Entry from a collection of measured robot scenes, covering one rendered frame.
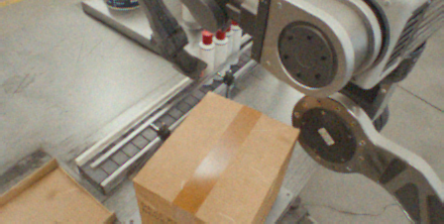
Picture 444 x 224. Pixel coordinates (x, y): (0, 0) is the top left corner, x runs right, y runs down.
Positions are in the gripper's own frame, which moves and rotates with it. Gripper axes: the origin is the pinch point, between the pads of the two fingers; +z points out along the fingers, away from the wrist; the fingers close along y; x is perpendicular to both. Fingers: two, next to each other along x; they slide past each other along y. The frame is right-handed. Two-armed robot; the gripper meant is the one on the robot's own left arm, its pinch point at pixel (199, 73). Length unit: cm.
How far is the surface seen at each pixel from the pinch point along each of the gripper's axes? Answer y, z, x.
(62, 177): 8, -22, 47
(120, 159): -2.2, -18.0, 33.9
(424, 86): -68, 187, -93
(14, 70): 61, -12, 34
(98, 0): 72, 13, -8
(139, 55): 33.8, 10.1, 4.0
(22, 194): 12, -28, 55
